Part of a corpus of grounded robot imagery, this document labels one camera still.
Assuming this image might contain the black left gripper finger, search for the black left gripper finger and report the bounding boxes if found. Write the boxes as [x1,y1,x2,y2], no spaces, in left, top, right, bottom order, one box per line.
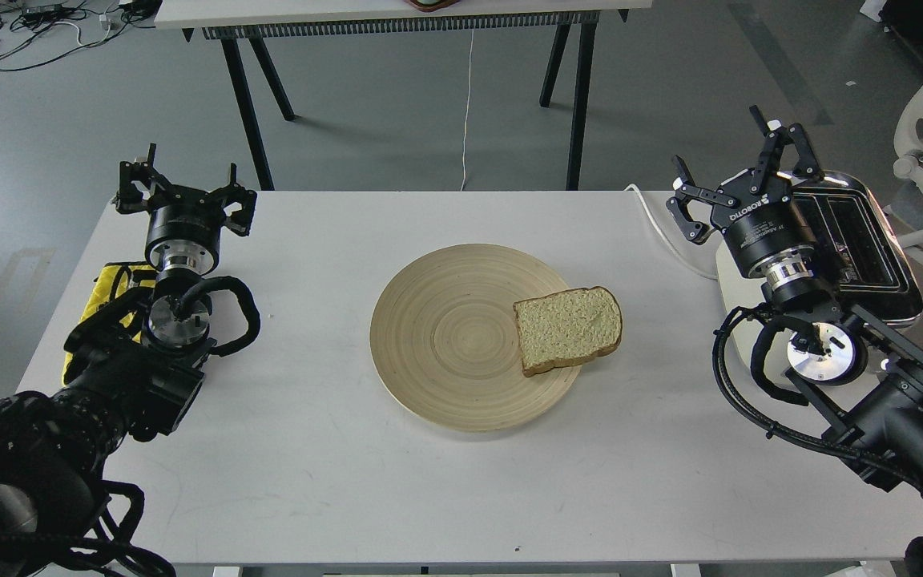
[114,143,162,215]
[216,163,259,236]

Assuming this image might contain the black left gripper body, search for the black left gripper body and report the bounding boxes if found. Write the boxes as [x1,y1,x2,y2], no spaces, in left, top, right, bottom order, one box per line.
[144,186,224,259]

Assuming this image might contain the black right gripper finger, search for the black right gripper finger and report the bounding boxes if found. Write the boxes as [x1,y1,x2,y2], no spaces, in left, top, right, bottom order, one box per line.
[666,155,739,245]
[750,105,824,195]

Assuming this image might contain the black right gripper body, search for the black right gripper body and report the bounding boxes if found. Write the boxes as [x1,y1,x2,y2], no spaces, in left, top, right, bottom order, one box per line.
[720,169,816,279]

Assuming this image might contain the slice of brown bread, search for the slice of brown bread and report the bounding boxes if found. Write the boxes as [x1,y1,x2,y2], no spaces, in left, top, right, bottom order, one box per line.
[512,286,623,377]

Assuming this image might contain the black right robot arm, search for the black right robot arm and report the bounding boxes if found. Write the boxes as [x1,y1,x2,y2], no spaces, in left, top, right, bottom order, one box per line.
[666,106,923,576]

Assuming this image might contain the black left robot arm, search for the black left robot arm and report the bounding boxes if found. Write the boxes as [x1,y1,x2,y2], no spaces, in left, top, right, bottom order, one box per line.
[0,149,261,576]

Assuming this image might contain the white chrome toaster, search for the white chrome toaster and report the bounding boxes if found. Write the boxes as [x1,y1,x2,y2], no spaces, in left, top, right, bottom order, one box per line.
[713,171,923,386]

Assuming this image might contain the yellow cloth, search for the yellow cloth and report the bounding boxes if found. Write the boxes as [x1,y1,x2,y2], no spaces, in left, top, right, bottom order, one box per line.
[61,262,157,387]

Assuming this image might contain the white background table black legs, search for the white background table black legs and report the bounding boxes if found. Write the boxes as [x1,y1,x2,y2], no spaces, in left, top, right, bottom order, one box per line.
[154,1,652,191]

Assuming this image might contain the round wooden plate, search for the round wooden plate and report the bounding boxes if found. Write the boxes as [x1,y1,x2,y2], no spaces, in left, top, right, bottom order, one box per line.
[369,244,580,434]

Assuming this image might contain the brown object on background table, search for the brown object on background table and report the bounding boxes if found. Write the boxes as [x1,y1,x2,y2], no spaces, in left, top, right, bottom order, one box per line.
[405,0,458,12]

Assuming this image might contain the white toaster power cable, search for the white toaster power cable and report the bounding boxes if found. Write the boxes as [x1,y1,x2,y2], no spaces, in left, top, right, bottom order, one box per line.
[623,184,720,281]

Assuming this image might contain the cables and power strips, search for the cables and power strips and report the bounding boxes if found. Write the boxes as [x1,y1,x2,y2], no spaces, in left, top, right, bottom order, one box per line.
[0,0,163,86]

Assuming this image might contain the thin white hanging cable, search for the thin white hanging cable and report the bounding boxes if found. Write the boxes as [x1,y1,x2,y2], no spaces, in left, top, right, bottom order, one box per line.
[460,29,476,192]

